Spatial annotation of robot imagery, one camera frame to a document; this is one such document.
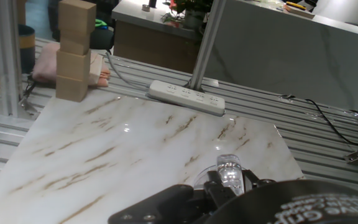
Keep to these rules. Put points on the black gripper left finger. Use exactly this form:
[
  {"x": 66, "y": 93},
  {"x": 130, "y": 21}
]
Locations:
[{"x": 172, "y": 208}]

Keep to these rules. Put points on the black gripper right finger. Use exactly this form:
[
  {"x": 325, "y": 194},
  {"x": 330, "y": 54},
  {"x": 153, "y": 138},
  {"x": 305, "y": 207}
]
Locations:
[{"x": 253, "y": 181}]

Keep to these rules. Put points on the clear glass mug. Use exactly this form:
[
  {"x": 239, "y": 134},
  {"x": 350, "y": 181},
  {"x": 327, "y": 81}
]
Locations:
[{"x": 228, "y": 172}]

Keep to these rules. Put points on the marble pattern board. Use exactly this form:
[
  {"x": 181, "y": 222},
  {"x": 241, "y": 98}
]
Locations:
[{"x": 135, "y": 140}]

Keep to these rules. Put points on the white power strip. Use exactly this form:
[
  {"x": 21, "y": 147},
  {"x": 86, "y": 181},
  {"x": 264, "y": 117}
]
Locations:
[{"x": 186, "y": 96}]

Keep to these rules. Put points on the brown counter with grey top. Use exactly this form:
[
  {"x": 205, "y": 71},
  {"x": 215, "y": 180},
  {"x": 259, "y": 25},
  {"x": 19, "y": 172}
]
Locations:
[{"x": 151, "y": 40}]

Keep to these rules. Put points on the flat book stack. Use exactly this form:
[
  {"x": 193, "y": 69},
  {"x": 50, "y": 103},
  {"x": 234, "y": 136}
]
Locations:
[{"x": 298, "y": 11}]

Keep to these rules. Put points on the black rounded chair back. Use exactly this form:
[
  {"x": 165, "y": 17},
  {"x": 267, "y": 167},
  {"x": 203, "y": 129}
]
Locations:
[{"x": 101, "y": 39}]

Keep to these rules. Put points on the pink cloth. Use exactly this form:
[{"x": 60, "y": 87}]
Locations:
[{"x": 45, "y": 63}]

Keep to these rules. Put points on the teal wooden cylinder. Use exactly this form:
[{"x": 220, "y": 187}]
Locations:
[{"x": 26, "y": 46}]

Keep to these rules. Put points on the slanted aluminium frame beam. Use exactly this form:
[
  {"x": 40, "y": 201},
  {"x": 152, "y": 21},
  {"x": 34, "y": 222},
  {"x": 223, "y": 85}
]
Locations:
[{"x": 205, "y": 46}]

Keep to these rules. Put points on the slim aluminium post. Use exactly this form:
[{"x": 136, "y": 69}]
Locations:
[{"x": 6, "y": 62}]

